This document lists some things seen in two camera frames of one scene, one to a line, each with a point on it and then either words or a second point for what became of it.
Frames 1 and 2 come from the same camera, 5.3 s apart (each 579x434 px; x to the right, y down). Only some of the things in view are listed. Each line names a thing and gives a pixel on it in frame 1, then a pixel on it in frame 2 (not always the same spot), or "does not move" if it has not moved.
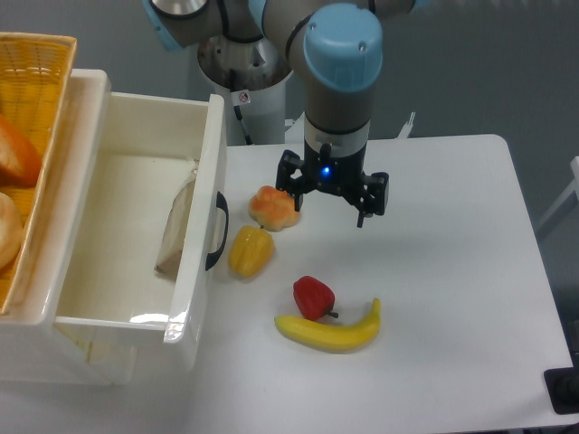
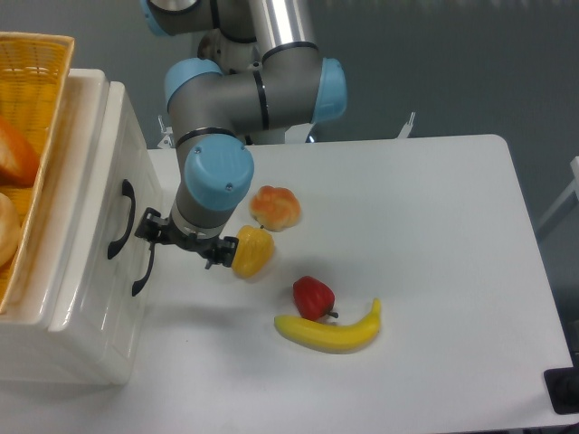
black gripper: x=328 y=173 -> x=154 y=227
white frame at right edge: x=574 y=187 does not move
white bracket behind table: x=406 y=127 does not move
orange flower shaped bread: x=273 y=209 does not move
